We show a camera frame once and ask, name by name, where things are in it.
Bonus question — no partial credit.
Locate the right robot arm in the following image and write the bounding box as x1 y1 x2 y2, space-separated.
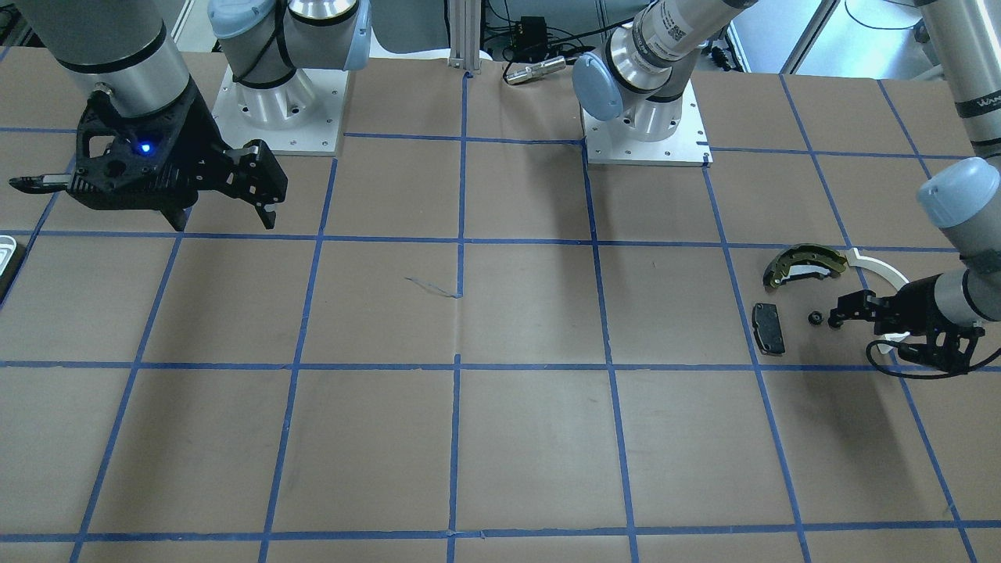
9 1 371 231

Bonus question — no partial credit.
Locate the aluminium frame post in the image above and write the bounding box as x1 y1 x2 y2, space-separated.
446 0 482 75

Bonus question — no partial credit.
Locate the curved brake shoe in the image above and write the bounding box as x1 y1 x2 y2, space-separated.
762 243 849 289

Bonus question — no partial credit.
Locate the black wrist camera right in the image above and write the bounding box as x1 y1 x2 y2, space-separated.
223 139 289 229

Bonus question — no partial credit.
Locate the small black rectangular pad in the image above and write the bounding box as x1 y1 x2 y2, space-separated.
752 303 786 356

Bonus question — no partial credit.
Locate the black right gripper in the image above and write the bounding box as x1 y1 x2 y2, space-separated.
9 79 228 231

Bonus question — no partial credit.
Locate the white half ring clamp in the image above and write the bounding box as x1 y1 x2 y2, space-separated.
846 247 911 355

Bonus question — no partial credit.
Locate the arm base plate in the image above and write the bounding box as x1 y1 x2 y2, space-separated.
212 69 351 157
580 81 712 167

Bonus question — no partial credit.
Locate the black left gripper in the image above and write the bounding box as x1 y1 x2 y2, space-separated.
828 279 942 336

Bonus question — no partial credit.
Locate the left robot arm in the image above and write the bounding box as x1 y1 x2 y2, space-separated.
572 1 1000 335

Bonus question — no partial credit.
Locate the silver ribbed metal tray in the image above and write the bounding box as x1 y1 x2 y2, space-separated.
0 235 26 303

